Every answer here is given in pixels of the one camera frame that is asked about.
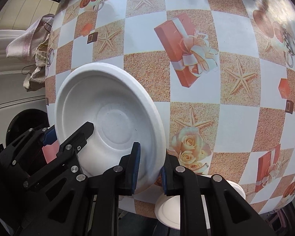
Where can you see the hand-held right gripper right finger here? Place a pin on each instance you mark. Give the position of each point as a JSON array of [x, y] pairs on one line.
[[163, 179]]

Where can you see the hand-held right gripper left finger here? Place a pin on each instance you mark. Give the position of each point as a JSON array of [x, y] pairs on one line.
[[137, 167]]

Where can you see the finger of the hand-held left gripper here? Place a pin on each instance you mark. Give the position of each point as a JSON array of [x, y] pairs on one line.
[[73, 142], [48, 136]]

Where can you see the white foam bowl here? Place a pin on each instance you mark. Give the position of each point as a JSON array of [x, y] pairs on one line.
[[108, 108], [168, 213]]

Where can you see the white washing machine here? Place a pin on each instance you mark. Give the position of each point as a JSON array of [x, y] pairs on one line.
[[22, 123]]

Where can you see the person's legs in jeans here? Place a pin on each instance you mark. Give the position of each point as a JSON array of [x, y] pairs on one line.
[[140, 223]]

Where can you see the beige cloth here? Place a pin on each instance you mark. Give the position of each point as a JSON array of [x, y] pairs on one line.
[[38, 73]]

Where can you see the pink towel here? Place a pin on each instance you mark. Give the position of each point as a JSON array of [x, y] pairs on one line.
[[22, 44]]

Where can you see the white appliance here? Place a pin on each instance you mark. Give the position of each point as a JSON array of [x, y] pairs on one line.
[[5, 41]]

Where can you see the checkered printed tablecloth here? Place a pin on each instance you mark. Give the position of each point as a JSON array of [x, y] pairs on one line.
[[231, 24]]

